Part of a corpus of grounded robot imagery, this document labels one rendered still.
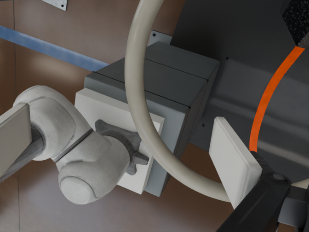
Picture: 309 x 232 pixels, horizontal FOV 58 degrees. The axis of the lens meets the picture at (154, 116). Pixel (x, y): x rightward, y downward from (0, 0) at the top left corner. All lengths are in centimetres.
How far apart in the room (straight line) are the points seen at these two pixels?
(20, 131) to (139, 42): 26
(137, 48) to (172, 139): 62
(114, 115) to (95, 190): 29
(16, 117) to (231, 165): 13
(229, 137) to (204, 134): 169
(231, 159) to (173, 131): 82
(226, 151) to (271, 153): 170
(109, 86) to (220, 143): 85
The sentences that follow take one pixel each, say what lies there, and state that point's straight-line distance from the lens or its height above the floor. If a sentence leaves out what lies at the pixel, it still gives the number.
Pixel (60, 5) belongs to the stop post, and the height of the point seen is 1.
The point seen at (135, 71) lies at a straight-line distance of 43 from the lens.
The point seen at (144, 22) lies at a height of 125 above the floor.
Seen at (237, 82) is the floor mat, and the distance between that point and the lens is 170.
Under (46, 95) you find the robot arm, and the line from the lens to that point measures 87.
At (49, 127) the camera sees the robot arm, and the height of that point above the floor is 112.
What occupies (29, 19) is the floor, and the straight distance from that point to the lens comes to 226.
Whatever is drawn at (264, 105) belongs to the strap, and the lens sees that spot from 173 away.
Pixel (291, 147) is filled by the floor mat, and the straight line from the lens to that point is 185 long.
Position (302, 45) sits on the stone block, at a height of 58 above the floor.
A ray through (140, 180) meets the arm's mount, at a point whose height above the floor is 85.
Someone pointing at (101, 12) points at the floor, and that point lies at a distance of 191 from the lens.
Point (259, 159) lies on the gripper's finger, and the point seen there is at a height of 149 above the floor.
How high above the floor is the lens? 164
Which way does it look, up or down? 58 degrees down
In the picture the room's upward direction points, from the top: 138 degrees counter-clockwise
